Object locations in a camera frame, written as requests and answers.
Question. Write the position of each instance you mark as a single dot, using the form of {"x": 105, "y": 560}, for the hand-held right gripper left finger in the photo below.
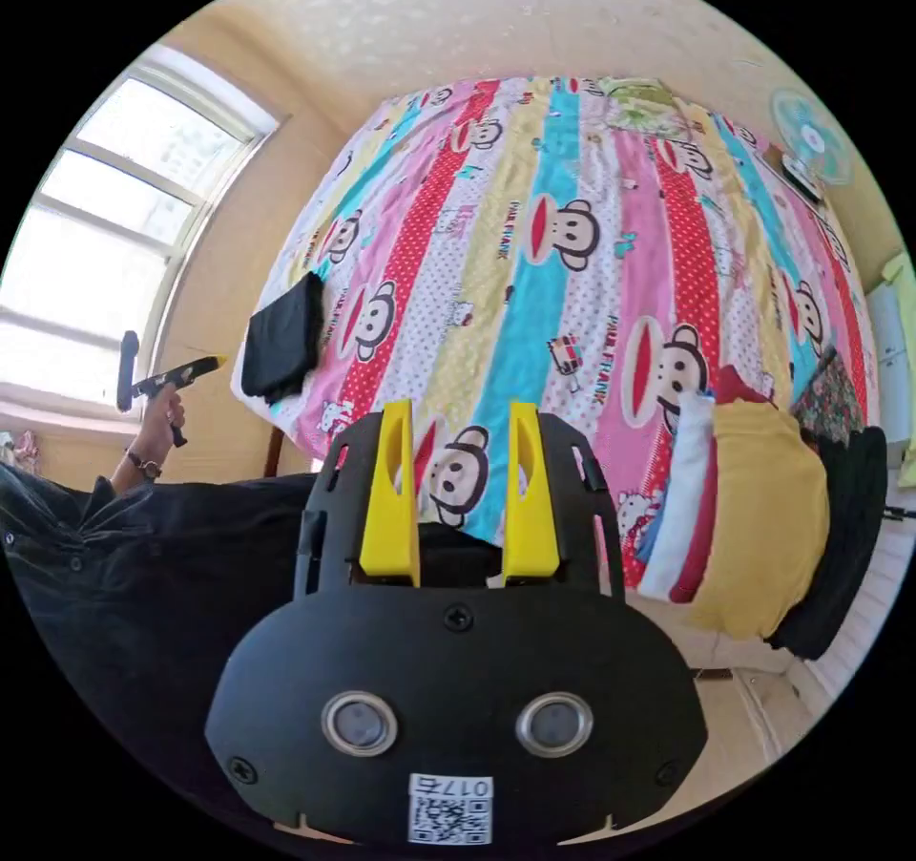
{"x": 390, "y": 510}

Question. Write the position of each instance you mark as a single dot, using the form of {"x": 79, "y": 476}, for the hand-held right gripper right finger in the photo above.
{"x": 531, "y": 517}

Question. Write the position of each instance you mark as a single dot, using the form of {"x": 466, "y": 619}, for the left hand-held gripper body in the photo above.
{"x": 159, "y": 379}

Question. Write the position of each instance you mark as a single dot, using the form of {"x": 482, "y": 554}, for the person's left hand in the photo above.
{"x": 170, "y": 411}

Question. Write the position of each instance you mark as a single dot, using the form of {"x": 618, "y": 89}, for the black garment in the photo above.
{"x": 283, "y": 347}

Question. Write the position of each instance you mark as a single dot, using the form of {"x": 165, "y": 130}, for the window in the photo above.
{"x": 107, "y": 245}

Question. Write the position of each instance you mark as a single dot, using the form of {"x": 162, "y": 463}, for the pile of clothes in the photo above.
{"x": 758, "y": 517}

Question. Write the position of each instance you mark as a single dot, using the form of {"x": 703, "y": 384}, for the bed with striped cartoon sheet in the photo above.
{"x": 529, "y": 281}

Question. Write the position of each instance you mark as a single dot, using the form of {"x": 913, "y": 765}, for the white cupboard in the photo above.
{"x": 891, "y": 353}

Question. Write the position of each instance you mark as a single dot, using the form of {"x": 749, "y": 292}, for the green floral pillow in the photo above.
{"x": 640, "y": 103}

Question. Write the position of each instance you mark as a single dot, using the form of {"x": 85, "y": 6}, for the teal electric fan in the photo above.
{"x": 812, "y": 138}

